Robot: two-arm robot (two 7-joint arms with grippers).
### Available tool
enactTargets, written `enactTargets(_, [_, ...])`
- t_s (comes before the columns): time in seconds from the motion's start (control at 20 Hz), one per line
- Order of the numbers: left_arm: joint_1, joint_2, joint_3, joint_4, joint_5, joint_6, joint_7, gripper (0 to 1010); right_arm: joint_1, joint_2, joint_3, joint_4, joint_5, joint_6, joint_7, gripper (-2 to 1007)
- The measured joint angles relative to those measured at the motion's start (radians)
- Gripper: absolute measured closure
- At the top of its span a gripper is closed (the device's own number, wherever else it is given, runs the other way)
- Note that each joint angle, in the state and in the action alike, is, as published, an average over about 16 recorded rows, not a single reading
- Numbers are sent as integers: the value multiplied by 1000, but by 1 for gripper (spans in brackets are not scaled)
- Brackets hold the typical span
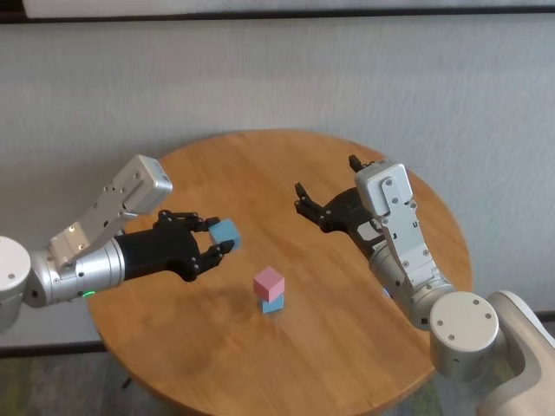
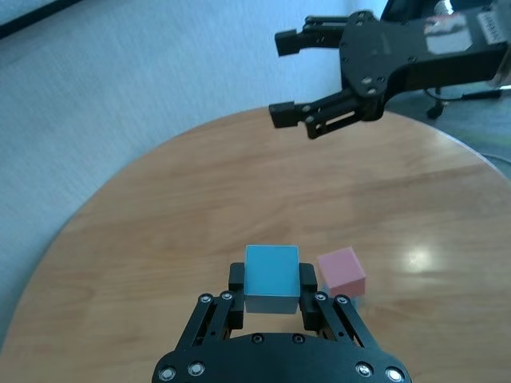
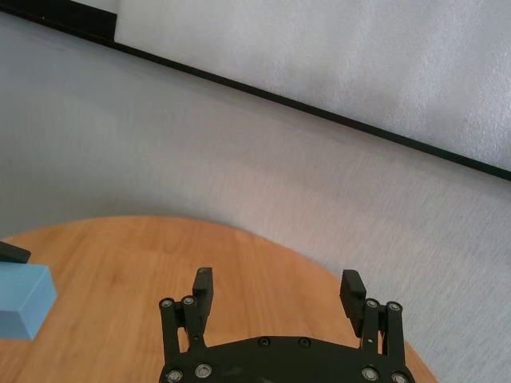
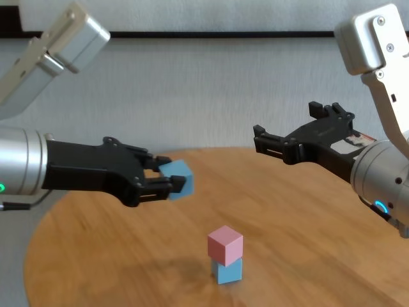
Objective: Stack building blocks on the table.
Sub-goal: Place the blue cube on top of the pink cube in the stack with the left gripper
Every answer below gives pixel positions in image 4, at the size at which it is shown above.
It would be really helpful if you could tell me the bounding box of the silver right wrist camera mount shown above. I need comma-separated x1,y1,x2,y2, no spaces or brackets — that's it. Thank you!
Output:
334,3,409,145

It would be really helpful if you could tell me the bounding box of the white foam wall panel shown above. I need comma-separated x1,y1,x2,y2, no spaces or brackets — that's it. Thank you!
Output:
17,0,409,33

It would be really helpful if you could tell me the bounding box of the light blue cube block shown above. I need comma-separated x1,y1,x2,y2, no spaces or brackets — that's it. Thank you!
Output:
210,257,243,285
158,159,196,202

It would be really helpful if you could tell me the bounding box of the left arm cable with plug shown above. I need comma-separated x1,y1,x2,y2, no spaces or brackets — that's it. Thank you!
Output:
0,188,52,212

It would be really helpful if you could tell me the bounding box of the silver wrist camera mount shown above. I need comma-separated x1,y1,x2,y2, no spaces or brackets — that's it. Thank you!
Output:
334,3,409,145
0,1,111,122

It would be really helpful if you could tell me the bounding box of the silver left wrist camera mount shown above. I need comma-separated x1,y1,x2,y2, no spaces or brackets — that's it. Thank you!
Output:
0,1,111,122

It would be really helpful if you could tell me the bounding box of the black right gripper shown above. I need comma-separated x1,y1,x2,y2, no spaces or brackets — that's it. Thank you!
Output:
252,101,378,185

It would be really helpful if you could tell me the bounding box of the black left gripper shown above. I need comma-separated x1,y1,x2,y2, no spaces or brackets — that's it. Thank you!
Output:
41,136,187,208

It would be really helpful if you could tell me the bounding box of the pink cube block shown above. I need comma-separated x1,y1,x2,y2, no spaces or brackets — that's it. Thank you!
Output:
207,224,244,268

